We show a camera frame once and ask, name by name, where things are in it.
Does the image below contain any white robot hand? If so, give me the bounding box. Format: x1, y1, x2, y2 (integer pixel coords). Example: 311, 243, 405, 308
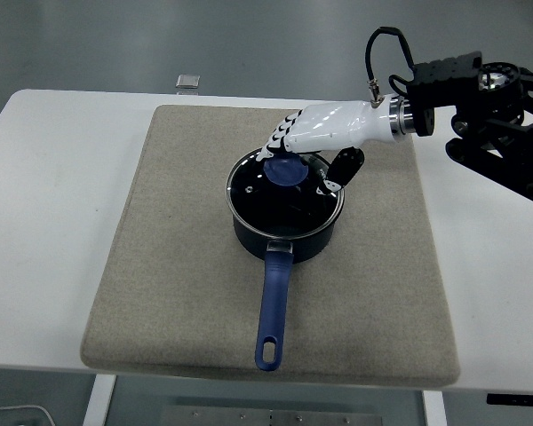
255, 100, 403, 196

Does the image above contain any glass lid with blue knob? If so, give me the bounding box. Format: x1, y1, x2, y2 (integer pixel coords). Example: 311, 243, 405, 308
225, 148, 346, 237

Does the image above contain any beige fabric mat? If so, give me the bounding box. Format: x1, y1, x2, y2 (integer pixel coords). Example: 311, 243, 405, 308
79, 104, 462, 386

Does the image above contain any white table leg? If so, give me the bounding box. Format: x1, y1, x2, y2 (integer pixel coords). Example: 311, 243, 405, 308
82, 375, 117, 426
421, 390, 448, 426

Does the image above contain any black table control panel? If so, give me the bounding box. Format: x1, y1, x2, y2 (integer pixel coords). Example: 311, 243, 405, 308
487, 393, 533, 407

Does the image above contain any black pot with blue handle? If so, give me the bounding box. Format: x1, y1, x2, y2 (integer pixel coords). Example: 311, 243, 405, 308
225, 149, 346, 372

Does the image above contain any white cable loop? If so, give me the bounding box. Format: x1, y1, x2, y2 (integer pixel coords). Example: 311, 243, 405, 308
0, 404, 54, 426

